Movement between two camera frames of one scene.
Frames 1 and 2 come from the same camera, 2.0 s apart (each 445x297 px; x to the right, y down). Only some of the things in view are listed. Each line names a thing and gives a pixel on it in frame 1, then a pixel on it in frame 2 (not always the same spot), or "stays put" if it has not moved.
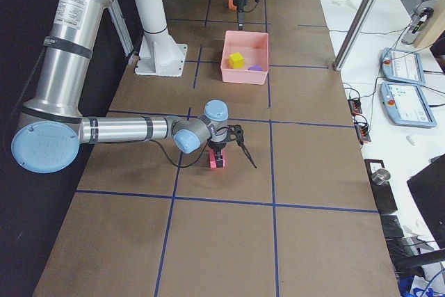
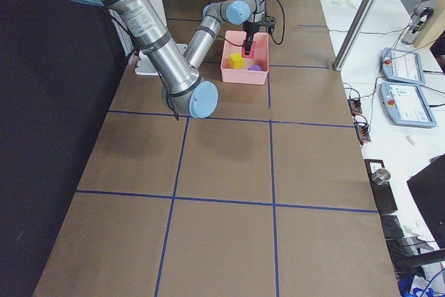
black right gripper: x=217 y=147 -> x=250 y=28
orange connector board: x=354 y=106 stays put
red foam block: x=212 y=158 -> x=252 y=50
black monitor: x=427 y=188 stays put
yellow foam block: x=236 y=61 stays put
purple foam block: x=255 y=67 stays put
